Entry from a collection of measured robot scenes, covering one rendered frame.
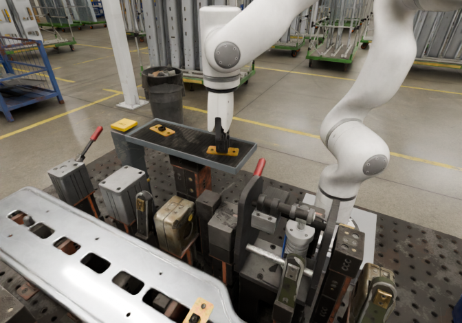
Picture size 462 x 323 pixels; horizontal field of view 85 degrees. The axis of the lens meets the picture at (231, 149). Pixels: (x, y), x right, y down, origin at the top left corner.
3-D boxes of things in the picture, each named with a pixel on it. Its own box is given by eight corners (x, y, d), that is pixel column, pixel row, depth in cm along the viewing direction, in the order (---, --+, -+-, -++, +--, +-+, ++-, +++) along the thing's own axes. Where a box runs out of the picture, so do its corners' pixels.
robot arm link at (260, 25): (375, -19, 42) (224, 88, 48) (331, -17, 55) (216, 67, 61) (359, -81, 37) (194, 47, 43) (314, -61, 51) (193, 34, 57)
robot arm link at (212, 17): (243, 78, 54) (236, 67, 61) (245, 6, 47) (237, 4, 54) (203, 80, 53) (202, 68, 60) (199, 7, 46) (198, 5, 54)
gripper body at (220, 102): (210, 75, 63) (212, 116, 69) (199, 88, 55) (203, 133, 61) (240, 76, 62) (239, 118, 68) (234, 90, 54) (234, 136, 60)
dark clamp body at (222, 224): (203, 313, 77) (192, 227, 57) (223, 276, 87) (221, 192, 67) (234, 332, 73) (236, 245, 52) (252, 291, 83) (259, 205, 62)
